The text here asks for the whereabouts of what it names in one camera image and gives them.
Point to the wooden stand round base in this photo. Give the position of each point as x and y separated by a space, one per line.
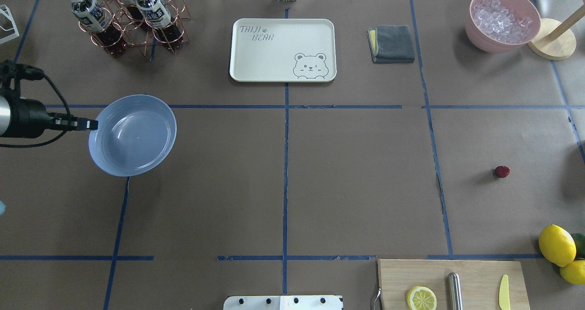
555 39

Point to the yellow plastic knife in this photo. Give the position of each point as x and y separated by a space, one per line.
504 293

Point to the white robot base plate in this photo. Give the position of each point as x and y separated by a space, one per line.
284 302

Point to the half lemon slice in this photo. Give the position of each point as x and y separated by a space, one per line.
421 298

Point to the yellow lemon small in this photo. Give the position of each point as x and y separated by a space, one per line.
574 272

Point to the pink bowl of ice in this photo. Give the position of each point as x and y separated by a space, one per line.
500 26

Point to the cream bear tray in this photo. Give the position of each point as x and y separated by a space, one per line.
283 50

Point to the dark drink bottle right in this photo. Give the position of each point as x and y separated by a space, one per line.
164 25

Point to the white wire cup rack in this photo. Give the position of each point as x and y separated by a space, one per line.
8 26

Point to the blue plastic plate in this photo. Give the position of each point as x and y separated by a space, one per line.
134 135

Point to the grey folded cloth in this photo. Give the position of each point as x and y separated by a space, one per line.
391 44

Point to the steel knife handle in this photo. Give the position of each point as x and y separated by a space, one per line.
454 283

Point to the yellow lemon large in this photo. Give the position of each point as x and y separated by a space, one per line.
557 245

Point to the dark drink bottle left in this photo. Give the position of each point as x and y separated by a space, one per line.
98 22

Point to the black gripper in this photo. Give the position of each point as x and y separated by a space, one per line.
27 117

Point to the red strawberry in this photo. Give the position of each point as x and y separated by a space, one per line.
501 171

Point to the copper wire bottle rack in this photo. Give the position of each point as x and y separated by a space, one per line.
138 33

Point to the green lime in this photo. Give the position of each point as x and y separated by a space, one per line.
579 240

